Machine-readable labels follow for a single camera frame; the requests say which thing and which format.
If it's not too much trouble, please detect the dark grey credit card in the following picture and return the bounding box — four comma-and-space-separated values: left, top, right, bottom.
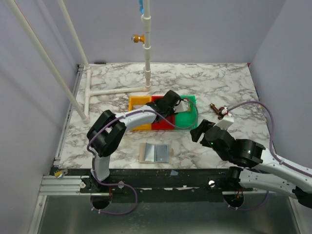
155, 145, 170, 163

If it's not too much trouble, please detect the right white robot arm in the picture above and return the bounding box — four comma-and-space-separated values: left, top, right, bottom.
190, 120, 312, 208

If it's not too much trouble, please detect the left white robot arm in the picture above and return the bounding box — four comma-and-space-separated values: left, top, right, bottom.
87, 90, 189, 193

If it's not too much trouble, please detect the red plastic bin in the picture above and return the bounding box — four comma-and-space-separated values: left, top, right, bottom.
151, 96, 176, 131

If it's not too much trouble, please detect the green plastic bin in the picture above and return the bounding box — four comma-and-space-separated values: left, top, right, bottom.
175, 103, 198, 129

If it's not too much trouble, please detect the yellow plastic bin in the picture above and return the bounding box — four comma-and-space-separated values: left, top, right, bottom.
129, 96, 152, 131

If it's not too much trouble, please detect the brown brass faucet valve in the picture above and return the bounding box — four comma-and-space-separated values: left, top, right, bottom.
210, 103, 228, 120

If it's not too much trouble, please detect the orange nozzle on pipe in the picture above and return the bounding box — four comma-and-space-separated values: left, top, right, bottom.
131, 35, 145, 44

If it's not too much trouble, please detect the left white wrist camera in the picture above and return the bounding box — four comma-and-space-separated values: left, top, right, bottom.
174, 100, 191, 113

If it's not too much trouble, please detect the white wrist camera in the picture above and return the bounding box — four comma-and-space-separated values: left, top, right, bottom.
214, 113, 234, 130
174, 100, 191, 113

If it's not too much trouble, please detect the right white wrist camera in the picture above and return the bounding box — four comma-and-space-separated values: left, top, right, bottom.
214, 113, 234, 130

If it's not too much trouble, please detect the black mounting rail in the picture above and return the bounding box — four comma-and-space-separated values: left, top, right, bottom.
73, 168, 286, 203

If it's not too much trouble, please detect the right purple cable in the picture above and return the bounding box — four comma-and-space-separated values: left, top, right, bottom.
223, 100, 312, 212

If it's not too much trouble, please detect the purple cable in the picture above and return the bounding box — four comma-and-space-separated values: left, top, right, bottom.
87, 97, 198, 215
223, 100, 312, 212

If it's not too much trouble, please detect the white PVC pipe frame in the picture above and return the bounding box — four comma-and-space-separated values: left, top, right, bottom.
5, 0, 152, 124

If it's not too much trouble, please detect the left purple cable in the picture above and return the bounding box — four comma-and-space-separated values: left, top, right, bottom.
87, 97, 198, 215

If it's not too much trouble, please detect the aluminium extrusion frame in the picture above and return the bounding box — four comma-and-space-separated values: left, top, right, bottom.
39, 176, 81, 195

